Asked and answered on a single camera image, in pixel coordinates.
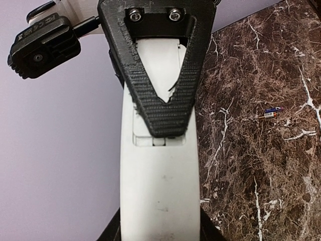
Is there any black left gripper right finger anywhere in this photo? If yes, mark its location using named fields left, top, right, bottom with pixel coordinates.
left=200, top=213, right=226, bottom=241

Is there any orange AAA battery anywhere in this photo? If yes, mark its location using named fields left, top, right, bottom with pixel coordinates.
left=257, top=112, right=277, bottom=119

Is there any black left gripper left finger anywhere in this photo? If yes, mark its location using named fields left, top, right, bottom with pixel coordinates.
left=97, top=209, right=121, bottom=241

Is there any blue AAA battery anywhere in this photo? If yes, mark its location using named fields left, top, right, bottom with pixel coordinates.
left=264, top=106, right=284, bottom=113

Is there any white remote control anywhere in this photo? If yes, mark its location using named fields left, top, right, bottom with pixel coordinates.
left=119, top=37, right=201, bottom=241

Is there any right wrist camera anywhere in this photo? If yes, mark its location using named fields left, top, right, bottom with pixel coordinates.
left=7, top=13, right=81, bottom=79

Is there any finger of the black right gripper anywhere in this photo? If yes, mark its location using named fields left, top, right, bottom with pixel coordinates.
left=97, top=1, right=216, bottom=138

